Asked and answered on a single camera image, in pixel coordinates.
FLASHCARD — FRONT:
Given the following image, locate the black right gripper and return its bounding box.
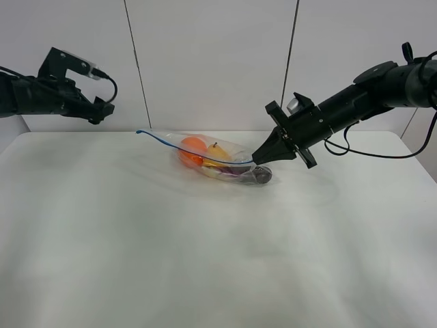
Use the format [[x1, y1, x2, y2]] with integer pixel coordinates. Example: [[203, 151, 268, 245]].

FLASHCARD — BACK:
[[252, 101, 333, 169]]

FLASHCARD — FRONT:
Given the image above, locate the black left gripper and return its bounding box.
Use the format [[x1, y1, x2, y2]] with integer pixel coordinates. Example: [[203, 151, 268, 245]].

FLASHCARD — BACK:
[[32, 77, 115, 124]]

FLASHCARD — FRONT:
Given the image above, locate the clear zip bag blue seal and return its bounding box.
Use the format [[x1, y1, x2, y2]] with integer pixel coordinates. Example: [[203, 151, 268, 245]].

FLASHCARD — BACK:
[[136, 130, 266, 185]]

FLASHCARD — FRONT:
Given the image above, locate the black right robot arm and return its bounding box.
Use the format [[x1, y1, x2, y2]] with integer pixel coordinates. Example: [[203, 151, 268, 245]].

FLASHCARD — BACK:
[[252, 42, 436, 168]]

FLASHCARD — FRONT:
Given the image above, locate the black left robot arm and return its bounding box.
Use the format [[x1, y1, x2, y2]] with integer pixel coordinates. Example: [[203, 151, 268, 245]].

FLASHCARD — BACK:
[[1, 67, 115, 125]]

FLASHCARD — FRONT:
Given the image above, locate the dark purple eggplant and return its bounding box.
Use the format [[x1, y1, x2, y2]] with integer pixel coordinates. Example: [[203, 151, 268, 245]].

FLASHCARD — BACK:
[[225, 165, 272, 185]]

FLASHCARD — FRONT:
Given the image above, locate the yellow pear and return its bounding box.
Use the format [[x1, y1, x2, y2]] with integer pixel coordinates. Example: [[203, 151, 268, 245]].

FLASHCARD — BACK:
[[207, 142, 231, 162]]

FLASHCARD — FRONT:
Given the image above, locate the orange fruit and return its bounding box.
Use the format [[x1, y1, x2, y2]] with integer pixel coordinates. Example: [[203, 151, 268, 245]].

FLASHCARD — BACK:
[[178, 137, 207, 168]]

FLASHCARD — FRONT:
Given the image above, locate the black left camera cable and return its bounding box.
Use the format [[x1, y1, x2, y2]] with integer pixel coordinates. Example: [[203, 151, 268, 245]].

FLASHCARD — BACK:
[[91, 69, 119, 103]]

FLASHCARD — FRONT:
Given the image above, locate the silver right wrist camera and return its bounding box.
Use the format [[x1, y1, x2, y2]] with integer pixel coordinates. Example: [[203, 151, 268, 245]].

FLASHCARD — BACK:
[[286, 92, 314, 115]]

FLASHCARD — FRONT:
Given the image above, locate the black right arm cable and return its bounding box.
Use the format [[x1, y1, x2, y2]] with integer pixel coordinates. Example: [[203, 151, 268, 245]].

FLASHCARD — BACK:
[[323, 109, 437, 159]]

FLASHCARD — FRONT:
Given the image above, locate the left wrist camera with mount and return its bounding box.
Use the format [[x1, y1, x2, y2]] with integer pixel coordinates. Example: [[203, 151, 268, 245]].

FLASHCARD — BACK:
[[38, 47, 106, 80]]

